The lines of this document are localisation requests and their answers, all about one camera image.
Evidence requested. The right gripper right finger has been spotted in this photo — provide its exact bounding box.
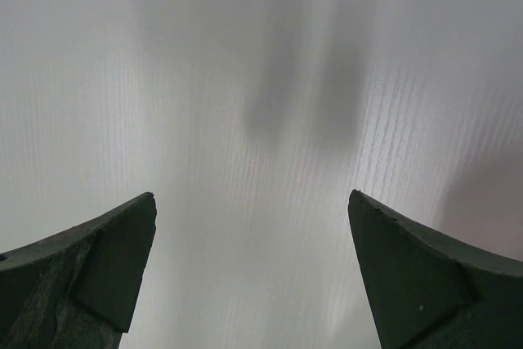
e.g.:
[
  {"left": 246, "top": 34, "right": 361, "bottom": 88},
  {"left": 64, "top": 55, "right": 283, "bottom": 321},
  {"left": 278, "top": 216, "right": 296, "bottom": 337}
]
[{"left": 348, "top": 190, "right": 522, "bottom": 348}]

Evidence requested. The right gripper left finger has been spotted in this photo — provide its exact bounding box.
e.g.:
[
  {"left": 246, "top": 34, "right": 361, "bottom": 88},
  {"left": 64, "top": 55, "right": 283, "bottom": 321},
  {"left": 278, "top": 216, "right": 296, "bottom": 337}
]
[{"left": 1, "top": 192, "right": 157, "bottom": 348}]

